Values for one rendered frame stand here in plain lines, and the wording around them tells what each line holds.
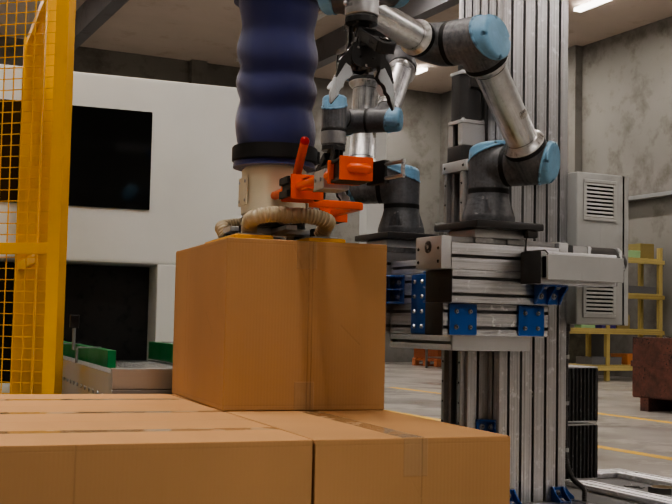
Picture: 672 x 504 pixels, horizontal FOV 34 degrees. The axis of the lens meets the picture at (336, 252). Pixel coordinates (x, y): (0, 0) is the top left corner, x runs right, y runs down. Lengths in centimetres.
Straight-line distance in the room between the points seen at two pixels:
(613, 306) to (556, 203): 36
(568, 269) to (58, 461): 164
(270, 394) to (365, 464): 61
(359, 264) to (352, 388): 30
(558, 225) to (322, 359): 111
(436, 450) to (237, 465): 38
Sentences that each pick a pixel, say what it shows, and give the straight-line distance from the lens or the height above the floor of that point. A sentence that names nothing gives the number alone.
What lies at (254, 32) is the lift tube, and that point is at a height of 150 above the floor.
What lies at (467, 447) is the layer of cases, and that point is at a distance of 208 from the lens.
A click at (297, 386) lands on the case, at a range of 257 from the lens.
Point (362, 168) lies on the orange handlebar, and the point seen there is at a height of 107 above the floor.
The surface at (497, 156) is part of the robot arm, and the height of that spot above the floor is 122.
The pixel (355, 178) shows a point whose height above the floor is 105.
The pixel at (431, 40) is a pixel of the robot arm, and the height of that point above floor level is 147.
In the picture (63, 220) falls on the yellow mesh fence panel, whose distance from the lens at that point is 391.
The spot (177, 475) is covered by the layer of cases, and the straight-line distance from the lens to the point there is 190.
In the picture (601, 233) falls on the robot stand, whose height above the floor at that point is 104.
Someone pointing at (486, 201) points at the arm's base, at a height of 110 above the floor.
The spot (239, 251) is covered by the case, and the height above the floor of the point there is 91.
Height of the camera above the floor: 75
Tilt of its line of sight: 4 degrees up
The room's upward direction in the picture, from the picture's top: 1 degrees clockwise
